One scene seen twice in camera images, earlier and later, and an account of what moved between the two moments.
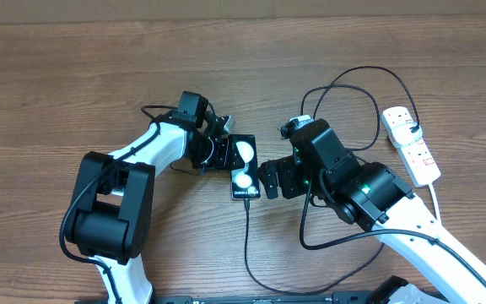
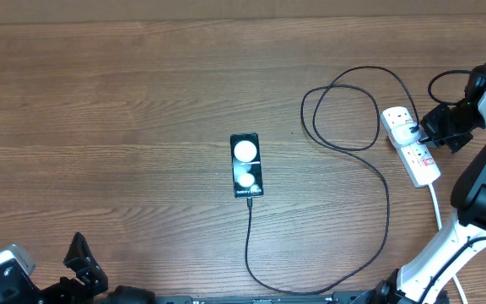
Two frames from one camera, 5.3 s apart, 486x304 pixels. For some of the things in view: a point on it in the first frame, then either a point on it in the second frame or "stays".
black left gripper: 220,159 to 87,267
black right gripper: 283,168 to 431,124
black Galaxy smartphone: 244,166 stays
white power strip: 417,158 stays
